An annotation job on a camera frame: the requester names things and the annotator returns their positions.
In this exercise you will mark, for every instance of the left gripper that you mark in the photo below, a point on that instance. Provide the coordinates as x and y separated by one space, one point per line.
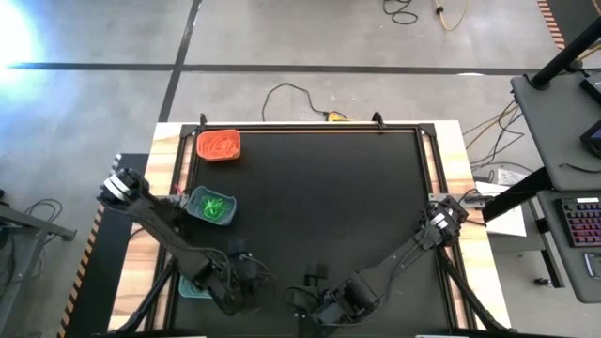
239 293

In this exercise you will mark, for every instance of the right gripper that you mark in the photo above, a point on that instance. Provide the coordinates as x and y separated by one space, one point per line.
319 302

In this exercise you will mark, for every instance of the teal plastic basket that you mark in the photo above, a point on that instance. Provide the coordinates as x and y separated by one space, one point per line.
188 289

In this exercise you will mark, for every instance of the green rubber band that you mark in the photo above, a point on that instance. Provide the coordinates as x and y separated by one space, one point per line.
209 205
217 201
226 204
220 208
215 214
205 211

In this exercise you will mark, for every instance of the slate blue plastic basket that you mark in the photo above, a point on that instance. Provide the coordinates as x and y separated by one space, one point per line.
192 206

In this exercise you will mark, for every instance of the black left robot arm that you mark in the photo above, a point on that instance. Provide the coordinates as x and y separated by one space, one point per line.
164 230

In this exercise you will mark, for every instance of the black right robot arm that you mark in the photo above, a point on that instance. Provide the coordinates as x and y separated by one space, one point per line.
404 258

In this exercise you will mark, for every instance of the black floor mat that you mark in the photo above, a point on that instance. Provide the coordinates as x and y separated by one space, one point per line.
108 272

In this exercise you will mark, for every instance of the orange plastic basket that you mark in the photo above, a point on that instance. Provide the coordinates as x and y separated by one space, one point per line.
202 155

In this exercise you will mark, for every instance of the yellow power plug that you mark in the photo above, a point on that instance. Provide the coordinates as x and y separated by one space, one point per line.
337 117

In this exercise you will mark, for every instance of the grey metal stand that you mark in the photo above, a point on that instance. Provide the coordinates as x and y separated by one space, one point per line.
28 223

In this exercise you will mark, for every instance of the white paper sheet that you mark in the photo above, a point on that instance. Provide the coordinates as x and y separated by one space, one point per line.
509 223

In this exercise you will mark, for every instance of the small black floor object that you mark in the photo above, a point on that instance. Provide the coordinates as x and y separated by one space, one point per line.
542 281

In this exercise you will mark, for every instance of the black stand beam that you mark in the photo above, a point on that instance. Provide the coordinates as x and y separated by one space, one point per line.
516 197

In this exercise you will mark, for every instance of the grey keyboard desk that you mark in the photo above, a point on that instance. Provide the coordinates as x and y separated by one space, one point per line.
563 272

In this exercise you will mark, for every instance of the silver desk gadget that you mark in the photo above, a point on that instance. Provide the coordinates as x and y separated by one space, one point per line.
591 267

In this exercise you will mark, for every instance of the blue-lit keyboard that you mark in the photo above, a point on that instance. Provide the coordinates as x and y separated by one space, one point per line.
582 223

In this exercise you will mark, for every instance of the grey side desk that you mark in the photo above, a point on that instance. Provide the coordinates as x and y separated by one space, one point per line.
554 131

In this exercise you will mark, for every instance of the black tablet screen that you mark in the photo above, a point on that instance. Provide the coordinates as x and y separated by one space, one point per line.
594 141

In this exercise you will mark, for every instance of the black stand pole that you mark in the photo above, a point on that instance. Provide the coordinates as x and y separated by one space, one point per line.
563 56

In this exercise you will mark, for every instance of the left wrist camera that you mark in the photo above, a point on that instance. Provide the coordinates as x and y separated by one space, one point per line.
244 265

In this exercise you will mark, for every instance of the black metal table frame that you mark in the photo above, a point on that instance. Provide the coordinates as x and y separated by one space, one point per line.
300 126

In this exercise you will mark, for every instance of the silver metal bracket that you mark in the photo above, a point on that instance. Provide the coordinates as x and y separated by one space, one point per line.
439 197

